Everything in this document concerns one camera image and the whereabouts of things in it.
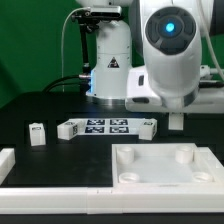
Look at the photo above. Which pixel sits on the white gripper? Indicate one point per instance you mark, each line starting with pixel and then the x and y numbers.
pixel 141 98

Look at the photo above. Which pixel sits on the white square table top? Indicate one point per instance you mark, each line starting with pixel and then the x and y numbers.
pixel 172 164

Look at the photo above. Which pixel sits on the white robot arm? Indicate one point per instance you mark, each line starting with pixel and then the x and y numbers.
pixel 149 54

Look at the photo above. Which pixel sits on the white marker sheet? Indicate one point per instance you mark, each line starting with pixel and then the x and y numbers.
pixel 108 126

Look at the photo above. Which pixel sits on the white left fence piece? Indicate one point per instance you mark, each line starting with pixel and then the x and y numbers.
pixel 7 161

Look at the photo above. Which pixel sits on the white front fence rail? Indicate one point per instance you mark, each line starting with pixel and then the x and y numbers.
pixel 110 201

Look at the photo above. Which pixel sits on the black camera stand pole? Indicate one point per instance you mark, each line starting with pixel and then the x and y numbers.
pixel 86 64

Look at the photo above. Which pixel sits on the black camera on stand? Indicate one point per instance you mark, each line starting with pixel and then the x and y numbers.
pixel 99 12

